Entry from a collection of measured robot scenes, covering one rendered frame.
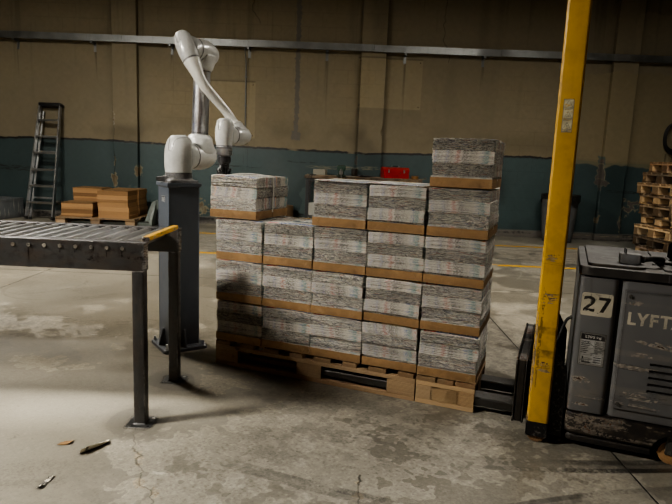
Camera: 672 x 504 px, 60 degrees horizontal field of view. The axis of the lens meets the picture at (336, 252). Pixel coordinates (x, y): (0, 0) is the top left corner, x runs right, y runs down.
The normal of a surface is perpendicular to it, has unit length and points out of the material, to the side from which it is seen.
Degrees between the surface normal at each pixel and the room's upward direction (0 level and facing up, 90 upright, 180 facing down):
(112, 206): 90
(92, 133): 90
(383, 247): 90
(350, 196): 90
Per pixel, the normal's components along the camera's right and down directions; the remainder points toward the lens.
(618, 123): -0.02, 0.16
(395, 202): -0.37, 0.14
